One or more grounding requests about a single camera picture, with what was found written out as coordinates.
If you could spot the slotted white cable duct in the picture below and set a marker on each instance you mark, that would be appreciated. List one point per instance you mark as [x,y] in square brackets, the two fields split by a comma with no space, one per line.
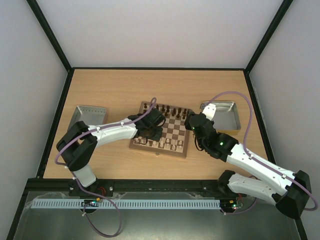
[128,204]

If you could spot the black mounting rail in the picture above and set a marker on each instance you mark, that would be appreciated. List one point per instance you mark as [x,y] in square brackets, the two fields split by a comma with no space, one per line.
[204,188]

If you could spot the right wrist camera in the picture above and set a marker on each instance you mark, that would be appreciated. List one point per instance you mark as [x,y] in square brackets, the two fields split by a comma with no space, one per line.
[209,111]

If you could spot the metal tray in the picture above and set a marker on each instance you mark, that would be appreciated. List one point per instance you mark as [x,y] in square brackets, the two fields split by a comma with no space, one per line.
[226,118]
[90,115]

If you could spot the left metal tray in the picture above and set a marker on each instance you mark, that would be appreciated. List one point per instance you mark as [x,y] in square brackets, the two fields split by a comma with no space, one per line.
[90,115]

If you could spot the black cage frame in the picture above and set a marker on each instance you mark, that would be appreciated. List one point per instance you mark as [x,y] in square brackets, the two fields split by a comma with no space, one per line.
[39,184]

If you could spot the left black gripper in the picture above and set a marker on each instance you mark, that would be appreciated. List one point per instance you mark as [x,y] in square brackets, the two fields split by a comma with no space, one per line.
[158,136]

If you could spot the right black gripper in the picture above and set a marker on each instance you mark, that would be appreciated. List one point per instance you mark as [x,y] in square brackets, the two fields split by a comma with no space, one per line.
[191,121]

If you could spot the wooden chess board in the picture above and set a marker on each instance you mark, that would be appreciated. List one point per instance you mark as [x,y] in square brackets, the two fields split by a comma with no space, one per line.
[173,131]

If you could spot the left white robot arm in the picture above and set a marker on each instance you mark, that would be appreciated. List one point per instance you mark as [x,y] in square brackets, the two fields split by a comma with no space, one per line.
[79,143]

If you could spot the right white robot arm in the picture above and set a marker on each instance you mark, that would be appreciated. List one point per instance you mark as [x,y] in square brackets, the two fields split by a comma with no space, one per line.
[288,191]

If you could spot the right metal tray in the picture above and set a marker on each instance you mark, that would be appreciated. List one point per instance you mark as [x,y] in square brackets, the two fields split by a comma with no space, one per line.
[226,118]

